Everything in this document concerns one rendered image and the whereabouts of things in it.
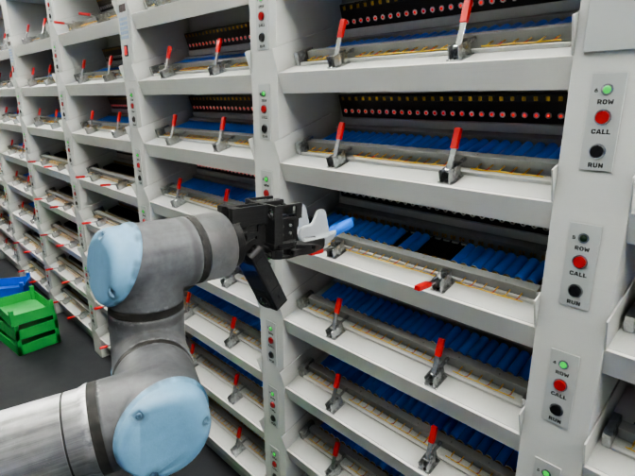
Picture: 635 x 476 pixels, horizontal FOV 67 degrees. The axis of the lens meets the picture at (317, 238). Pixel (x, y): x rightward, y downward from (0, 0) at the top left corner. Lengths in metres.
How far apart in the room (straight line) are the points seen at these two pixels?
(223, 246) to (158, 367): 0.18
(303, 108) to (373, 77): 0.28
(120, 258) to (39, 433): 0.18
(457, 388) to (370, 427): 0.28
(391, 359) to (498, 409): 0.23
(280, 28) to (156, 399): 0.84
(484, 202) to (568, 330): 0.22
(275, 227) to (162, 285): 0.18
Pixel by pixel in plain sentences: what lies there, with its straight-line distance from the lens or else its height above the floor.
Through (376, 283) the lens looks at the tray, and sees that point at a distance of 0.98.
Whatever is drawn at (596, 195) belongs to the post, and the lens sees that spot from 0.74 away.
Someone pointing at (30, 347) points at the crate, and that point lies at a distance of 2.86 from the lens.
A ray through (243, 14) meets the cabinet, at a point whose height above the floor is 1.46.
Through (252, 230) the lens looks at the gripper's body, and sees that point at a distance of 0.69.
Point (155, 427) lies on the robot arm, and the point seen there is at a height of 0.93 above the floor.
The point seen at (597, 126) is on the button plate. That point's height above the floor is 1.19.
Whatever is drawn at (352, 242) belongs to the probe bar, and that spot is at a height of 0.92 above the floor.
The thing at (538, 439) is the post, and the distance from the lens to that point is 0.91.
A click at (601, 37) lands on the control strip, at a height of 1.30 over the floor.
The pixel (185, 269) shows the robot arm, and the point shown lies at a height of 1.03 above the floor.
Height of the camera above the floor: 1.22
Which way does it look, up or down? 16 degrees down
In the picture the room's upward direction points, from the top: straight up
